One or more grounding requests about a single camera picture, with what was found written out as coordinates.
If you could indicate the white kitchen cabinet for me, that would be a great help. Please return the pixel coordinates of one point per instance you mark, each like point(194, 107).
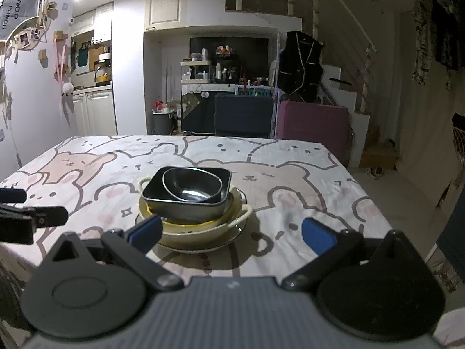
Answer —
point(94, 112)

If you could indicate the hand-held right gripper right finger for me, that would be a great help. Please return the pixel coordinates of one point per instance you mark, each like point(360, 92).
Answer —
point(318, 238)

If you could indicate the yellow pot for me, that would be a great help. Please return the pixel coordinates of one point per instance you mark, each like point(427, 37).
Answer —
point(102, 78)

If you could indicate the black chalkboard sign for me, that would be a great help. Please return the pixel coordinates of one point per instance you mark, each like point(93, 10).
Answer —
point(198, 114)

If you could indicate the grey trash bin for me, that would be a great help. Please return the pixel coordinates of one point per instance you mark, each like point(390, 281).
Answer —
point(162, 123)

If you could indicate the black hanging jacket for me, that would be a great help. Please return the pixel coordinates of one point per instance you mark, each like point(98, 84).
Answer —
point(301, 65)

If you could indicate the white fluffy toy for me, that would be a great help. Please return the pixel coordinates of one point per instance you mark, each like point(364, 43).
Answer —
point(67, 89)

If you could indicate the white square leaf-print plate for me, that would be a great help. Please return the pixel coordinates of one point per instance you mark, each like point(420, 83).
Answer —
point(225, 243)

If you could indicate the white staircase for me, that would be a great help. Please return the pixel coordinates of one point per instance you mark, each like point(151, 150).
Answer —
point(345, 91)

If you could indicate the bear-printed tablecloth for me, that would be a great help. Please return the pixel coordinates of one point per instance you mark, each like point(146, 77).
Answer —
point(308, 189)

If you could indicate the dark blue chair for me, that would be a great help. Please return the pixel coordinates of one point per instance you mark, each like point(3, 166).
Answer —
point(243, 116)

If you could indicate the purple chair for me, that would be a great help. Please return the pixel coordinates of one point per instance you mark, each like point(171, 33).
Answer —
point(314, 131)

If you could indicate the round steel bowl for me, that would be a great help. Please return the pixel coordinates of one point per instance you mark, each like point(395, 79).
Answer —
point(192, 185)

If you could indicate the white tiered shelf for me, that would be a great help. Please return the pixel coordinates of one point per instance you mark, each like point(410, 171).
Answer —
point(196, 72)

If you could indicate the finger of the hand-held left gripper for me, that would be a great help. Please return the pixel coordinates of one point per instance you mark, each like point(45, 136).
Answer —
point(51, 215)
point(12, 195)

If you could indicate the hanging patterned clothes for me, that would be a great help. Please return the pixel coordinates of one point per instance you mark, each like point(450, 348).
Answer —
point(439, 36)

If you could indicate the cardboard box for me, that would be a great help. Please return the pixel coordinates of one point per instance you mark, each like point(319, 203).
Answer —
point(377, 158)

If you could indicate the large square steel container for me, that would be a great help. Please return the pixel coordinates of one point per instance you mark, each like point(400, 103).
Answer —
point(189, 211)

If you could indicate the wooden wall decoration board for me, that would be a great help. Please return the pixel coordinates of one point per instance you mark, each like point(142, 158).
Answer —
point(25, 18)

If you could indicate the white floral yellow-rimmed bowl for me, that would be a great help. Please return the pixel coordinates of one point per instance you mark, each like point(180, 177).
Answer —
point(189, 223)

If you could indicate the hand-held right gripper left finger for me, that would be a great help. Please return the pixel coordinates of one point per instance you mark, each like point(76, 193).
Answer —
point(145, 232)

